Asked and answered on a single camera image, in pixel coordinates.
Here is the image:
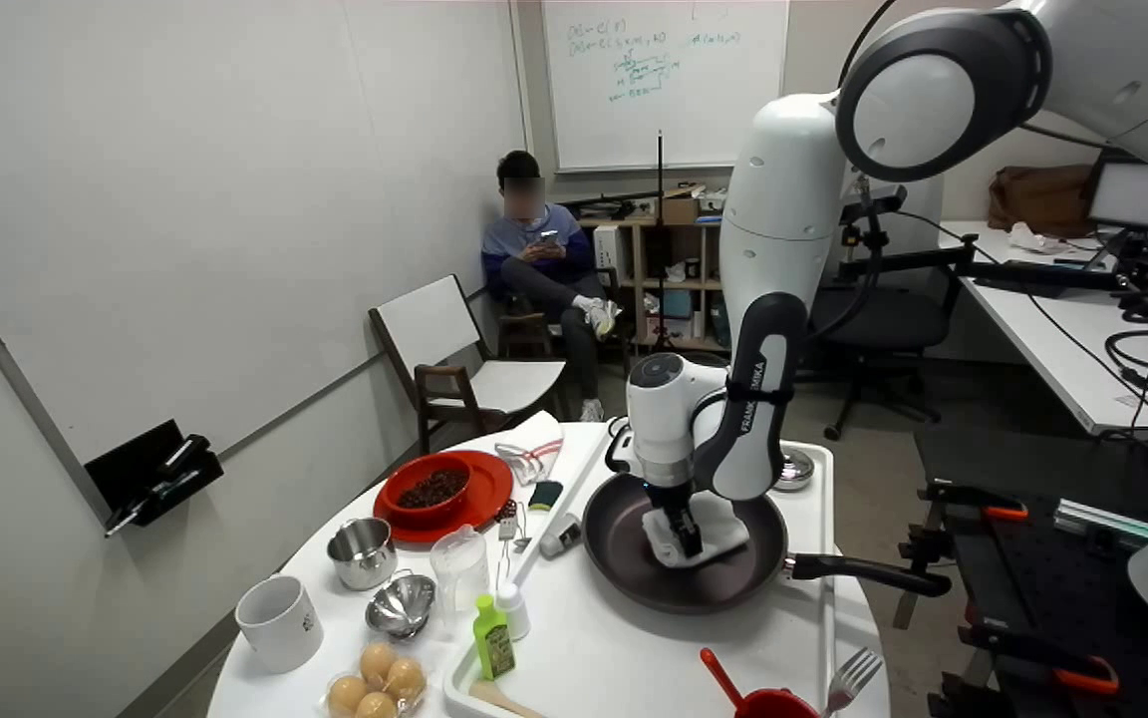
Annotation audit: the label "teal metal bar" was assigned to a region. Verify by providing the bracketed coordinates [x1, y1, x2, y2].
[1050, 496, 1148, 549]

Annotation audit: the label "black desk cables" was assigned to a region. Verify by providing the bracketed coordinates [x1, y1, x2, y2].
[1024, 285, 1148, 443]

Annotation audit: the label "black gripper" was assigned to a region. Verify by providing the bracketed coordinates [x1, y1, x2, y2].
[646, 480, 708, 564]

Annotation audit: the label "green plastic bottle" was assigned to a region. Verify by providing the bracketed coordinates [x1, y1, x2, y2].
[472, 592, 523, 687]

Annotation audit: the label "black marker tray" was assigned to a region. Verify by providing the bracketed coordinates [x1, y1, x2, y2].
[80, 414, 228, 544]

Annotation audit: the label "red striped white packet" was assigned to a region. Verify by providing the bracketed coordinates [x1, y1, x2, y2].
[489, 406, 570, 488]

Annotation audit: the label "small wall whiteboard with writing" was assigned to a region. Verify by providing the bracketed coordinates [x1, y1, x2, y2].
[539, 0, 795, 176]

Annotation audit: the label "red handled utensil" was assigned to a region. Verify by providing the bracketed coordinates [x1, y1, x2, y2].
[696, 641, 749, 711]

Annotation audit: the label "small white bottle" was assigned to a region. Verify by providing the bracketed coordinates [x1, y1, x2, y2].
[489, 572, 535, 648]

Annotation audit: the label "white folding chair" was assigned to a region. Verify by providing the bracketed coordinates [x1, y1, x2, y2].
[372, 273, 575, 453]

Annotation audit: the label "white plastic tray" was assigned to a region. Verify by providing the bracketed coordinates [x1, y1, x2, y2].
[438, 412, 845, 718]

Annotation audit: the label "black frying pan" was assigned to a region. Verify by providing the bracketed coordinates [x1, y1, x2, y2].
[582, 469, 955, 617]

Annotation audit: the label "black office chair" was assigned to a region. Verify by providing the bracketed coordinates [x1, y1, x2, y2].
[806, 262, 963, 445]

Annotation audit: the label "white cloth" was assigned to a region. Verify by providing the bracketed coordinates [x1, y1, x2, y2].
[632, 491, 755, 574]

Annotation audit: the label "red cup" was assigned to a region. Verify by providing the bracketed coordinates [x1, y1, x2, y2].
[729, 687, 826, 718]

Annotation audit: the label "white desk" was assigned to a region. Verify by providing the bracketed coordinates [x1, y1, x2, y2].
[935, 215, 1148, 443]

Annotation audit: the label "small stainless steel bowl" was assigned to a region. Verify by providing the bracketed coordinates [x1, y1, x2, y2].
[361, 572, 444, 648]

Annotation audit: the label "computer monitor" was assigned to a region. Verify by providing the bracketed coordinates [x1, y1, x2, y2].
[1083, 156, 1148, 241]

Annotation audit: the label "round silver lid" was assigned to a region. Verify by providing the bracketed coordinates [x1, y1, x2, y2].
[769, 445, 821, 496]

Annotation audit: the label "black tripod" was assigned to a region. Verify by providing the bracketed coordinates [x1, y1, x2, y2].
[632, 126, 704, 395]

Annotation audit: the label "silver fork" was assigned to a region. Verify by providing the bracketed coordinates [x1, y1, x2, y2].
[821, 641, 886, 718]

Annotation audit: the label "large blank wall whiteboard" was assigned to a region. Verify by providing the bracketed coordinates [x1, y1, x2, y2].
[0, 0, 526, 536]

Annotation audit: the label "clear plastic measuring cup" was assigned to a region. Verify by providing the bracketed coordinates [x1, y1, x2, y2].
[425, 523, 493, 624]

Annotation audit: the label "cardboard box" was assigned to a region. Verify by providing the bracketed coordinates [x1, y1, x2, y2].
[986, 160, 1097, 241]

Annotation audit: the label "red bowl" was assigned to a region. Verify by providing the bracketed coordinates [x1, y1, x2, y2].
[377, 453, 481, 527]
[372, 445, 518, 549]

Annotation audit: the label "seated person blue sweater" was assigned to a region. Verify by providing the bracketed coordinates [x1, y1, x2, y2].
[474, 146, 627, 428]

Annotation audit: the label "black stereo camera bar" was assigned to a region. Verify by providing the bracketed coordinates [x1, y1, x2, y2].
[837, 187, 914, 227]

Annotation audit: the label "black breadboard table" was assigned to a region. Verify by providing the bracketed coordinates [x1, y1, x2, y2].
[891, 424, 1148, 718]

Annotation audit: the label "white mug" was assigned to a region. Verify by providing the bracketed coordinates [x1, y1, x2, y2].
[232, 572, 327, 677]

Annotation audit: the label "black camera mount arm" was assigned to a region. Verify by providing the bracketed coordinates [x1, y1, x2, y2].
[837, 215, 1128, 298]

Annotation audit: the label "orange handled clamp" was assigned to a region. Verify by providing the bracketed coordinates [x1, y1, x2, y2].
[922, 475, 1038, 532]
[961, 614, 1123, 703]

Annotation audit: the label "white seat chair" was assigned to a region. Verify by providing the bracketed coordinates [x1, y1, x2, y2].
[577, 219, 640, 387]

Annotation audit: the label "wooden shelf unit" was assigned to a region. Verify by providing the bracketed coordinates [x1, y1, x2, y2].
[627, 211, 739, 366]

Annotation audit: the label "stainless steel cup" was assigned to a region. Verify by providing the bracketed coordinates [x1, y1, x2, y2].
[324, 513, 401, 594]

